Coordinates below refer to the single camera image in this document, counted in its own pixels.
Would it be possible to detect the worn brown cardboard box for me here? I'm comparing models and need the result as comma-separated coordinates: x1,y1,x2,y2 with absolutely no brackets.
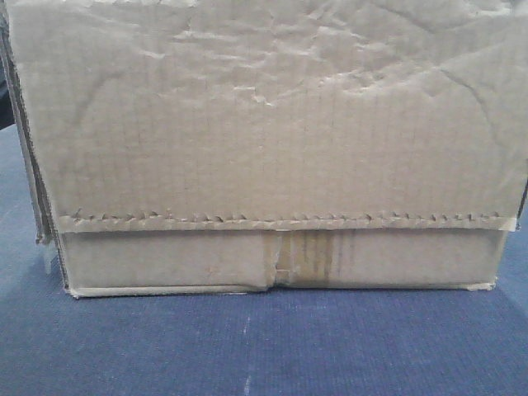
1,1,527,297

